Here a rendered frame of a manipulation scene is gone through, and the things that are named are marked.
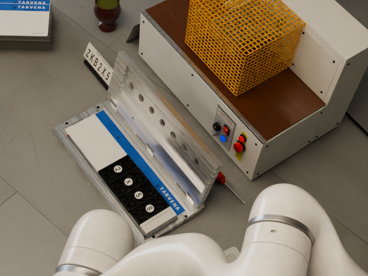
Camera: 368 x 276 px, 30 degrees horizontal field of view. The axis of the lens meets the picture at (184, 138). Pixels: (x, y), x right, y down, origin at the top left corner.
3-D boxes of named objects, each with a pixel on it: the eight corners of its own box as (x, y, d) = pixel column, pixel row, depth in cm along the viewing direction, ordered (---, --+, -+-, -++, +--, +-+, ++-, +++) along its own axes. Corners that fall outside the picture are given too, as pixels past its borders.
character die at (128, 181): (108, 186, 185) (108, 184, 184) (138, 168, 188) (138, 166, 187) (118, 199, 183) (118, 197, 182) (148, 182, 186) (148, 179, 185)
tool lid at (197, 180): (118, 51, 186) (123, 50, 187) (104, 99, 200) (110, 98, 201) (218, 166, 169) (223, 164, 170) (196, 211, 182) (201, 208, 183)
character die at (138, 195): (118, 199, 183) (118, 197, 182) (148, 182, 186) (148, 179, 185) (128, 213, 181) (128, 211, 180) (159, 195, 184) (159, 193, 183)
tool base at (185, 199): (52, 132, 195) (51, 125, 192) (113, 101, 203) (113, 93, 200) (141, 249, 177) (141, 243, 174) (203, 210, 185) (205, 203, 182)
